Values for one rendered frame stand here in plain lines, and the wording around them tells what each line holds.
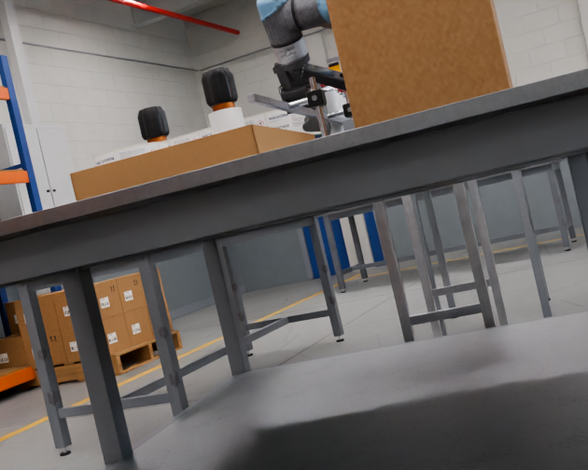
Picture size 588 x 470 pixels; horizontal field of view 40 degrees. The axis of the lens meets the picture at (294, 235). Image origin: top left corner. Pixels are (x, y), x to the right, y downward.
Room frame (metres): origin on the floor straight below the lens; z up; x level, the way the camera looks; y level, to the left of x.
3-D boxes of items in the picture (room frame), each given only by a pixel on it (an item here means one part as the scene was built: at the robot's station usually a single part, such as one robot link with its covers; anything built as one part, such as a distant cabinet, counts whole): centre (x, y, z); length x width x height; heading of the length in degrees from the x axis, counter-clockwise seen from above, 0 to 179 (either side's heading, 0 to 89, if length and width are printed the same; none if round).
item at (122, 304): (6.18, 1.74, 0.32); 1.20 x 0.83 x 0.64; 65
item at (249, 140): (1.18, 0.10, 0.85); 0.30 x 0.26 x 0.04; 163
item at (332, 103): (2.02, -0.16, 0.98); 0.05 x 0.05 x 0.20
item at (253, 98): (1.85, -0.14, 0.95); 1.07 x 0.01 x 0.01; 163
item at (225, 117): (2.14, 0.10, 1.03); 0.09 x 0.09 x 0.30
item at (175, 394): (4.15, 0.52, 0.40); 1.90 x 0.75 x 0.80; 156
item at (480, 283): (3.48, -0.59, 0.47); 1.17 x 0.36 x 0.95; 163
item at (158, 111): (2.47, 0.34, 1.04); 0.09 x 0.09 x 0.29
